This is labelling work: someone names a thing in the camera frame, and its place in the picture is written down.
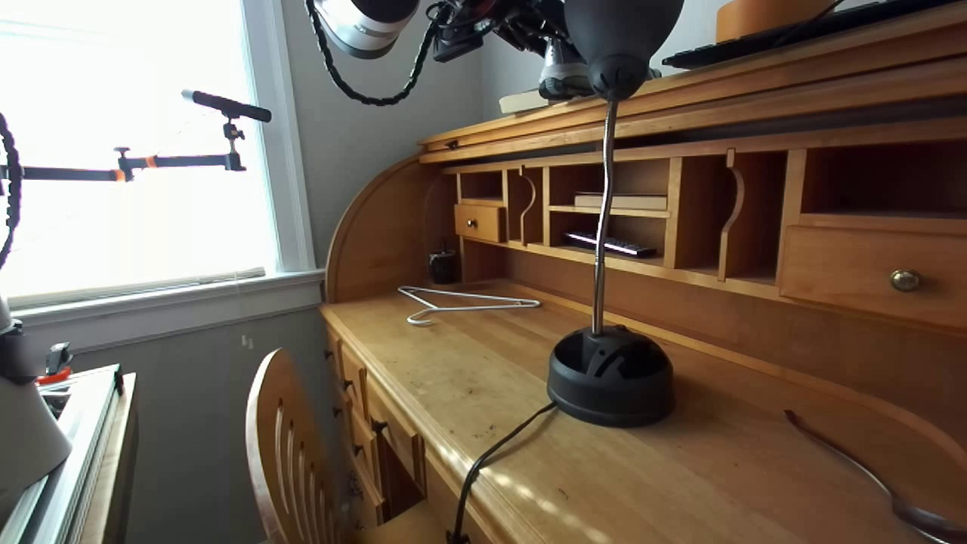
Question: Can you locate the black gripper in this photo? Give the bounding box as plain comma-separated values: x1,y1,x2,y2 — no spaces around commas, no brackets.
427,0,564,61

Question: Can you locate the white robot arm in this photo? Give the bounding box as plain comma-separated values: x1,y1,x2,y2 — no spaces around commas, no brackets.
308,0,564,61

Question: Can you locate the black desk lamp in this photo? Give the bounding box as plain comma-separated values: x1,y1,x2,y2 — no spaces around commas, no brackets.
545,0,689,429

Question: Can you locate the small wooden drawer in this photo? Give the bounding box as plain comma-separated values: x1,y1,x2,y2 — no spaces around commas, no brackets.
454,203,504,241
779,226,967,328

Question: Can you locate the tan notebook in cubby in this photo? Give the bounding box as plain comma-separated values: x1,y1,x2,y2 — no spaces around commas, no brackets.
573,192,668,211

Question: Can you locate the black cup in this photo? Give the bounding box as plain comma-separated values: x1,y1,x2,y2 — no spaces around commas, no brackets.
427,252,462,285

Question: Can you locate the black flat device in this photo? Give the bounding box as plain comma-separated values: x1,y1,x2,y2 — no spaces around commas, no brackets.
564,230,659,257

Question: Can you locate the wooden roll-top desk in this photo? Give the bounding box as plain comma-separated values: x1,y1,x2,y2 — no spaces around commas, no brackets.
323,0,967,544

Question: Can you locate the wooden chair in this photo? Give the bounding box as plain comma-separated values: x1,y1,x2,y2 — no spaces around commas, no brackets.
242,348,450,544

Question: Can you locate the white side table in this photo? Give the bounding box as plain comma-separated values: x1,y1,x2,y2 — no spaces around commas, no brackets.
0,367,139,544

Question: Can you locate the metal spoon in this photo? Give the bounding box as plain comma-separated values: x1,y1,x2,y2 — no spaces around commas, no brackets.
786,411,967,544

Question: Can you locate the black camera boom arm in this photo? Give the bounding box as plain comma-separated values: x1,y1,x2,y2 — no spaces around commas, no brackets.
0,88,274,188

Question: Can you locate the white wire hanger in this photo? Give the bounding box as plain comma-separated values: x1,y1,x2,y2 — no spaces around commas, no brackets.
398,285,538,327

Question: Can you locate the black lamp power cable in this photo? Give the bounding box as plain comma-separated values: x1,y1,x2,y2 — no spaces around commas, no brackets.
443,399,562,544

